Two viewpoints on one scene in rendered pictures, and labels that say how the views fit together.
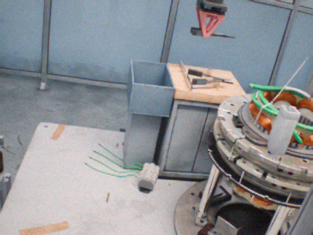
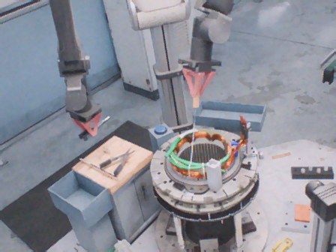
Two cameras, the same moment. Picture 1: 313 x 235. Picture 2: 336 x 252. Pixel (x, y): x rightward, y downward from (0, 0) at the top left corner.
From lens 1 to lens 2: 0.52 m
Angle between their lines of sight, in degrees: 29
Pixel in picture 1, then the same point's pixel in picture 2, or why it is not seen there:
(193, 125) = (130, 196)
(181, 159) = (135, 221)
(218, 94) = (134, 167)
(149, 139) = (107, 229)
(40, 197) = not seen: outside the picture
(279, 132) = (215, 179)
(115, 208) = not seen: outside the picture
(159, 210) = not seen: outside the picture
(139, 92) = (88, 211)
